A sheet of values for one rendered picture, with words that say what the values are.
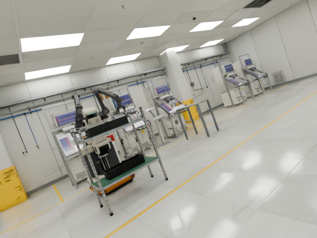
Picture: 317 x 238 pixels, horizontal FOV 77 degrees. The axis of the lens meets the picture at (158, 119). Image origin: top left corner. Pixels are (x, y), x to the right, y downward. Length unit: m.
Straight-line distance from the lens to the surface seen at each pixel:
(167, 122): 6.00
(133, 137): 5.40
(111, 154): 3.66
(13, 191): 6.10
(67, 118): 5.14
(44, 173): 6.59
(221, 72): 8.59
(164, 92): 6.31
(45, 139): 6.57
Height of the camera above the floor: 1.01
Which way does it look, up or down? 3 degrees down
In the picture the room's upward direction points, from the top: 20 degrees counter-clockwise
